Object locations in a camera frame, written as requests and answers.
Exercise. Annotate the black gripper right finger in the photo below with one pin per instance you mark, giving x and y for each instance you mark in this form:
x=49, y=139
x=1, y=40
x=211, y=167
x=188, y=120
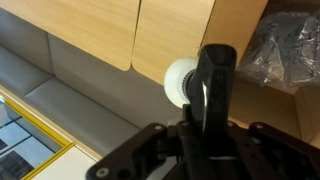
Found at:
x=276, y=153

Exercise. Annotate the grey upholstered bench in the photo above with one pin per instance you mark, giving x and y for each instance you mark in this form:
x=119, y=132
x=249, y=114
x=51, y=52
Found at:
x=83, y=100

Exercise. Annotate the brown cardboard shipping box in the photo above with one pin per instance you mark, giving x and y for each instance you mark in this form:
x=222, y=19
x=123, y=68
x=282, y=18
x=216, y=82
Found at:
x=263, y=106

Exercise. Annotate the large clear plastic bag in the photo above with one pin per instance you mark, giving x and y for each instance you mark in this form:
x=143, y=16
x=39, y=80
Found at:
x=286, y=50

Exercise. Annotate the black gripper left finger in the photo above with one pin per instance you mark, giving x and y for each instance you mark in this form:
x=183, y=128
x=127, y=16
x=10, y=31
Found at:
x=133, y=156

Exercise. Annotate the yellow spray bottle black nozzle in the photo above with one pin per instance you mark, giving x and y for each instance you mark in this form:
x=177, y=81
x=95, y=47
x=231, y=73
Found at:
x=213, y=93

